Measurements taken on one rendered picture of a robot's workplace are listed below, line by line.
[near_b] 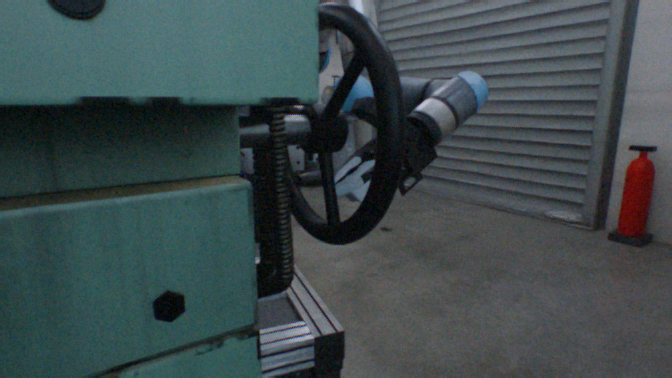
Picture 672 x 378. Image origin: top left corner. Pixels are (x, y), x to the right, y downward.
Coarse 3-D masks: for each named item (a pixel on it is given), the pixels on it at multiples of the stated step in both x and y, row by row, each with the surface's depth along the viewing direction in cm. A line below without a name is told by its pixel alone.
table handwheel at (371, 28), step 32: (352, 32) 39; (352, 64) 40; (384, 64) 36; (384, 96) 36; (256, 128) 42; (288, 128) 44; (320, 128) 45; (384, 128) 37; (288, 160) 59; (320, 160) 48; (384, 160) 37; (384, 192) 38; (320, 224) 50; (352, 224) 43
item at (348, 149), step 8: (336, 80) 399; (328, 88) 409; (328, 96) 409; (352, 120) 421; (352, 128) 428; (352, 136) 429; (344, 144) 424; (352, 144) 430; (344, 152) 425; (352, 152) 431; (336, 160) 433; (344, 160) 426; (336, 168) 434
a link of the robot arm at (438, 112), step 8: (424, 104) 67; (432, 104) 66; (440, 104) 66; (416, 112) 66; (424, 112) 65; (432, 112) 65; (440, 112) 65; (448, 112) 65; (432, 120) 65; (440, 120) 65; (448, 120) 65; (440, 128) 65; (448, 128) 66; (440, 136) 66; (448, 136) 68
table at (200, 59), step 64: (0, 0) 9; (64, 0) 10; (128, 0) 11; (192, 0) 12; (256, 0) 13; (0, 64) 9; (64, 64) 10; (128, 64) 11; (192, 64) 12; (256, 64) 13
